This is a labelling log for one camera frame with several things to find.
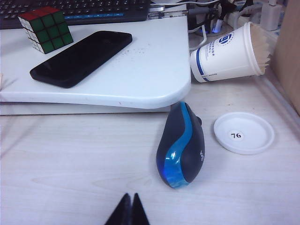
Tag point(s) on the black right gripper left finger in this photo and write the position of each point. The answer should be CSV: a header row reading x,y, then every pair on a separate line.
x,y
122,214

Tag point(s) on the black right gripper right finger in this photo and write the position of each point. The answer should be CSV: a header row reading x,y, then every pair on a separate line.
x,y
139,214

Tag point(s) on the wooden stick bundle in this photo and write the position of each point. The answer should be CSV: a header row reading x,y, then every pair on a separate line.
x,y
262,49

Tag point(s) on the blue and black mouse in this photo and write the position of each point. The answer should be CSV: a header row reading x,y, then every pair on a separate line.
x,y
192,145

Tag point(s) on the white desk riser platform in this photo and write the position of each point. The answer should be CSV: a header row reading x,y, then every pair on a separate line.
x,y
140,77

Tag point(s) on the white round lid marked 76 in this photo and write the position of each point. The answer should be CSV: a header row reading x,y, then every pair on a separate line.
x,y
255,133

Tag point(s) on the black smartphone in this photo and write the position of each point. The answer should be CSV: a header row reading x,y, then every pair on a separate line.
x,y
79,58

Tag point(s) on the white black device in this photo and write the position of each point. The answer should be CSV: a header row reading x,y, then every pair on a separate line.
x,y
225,58

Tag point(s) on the rubik's cube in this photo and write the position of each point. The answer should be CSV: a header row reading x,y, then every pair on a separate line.
x,y
54,32

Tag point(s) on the black computer keyboard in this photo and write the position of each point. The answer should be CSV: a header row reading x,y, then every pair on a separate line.
x,y
105,11

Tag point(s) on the white power strip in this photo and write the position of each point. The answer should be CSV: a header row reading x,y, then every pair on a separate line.
x,y
243,17

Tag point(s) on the brown cardboard box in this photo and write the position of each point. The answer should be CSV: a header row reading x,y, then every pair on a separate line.
x,y
290,47

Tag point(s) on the white charger plug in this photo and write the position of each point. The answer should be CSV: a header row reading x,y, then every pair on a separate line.
x,y
270,14

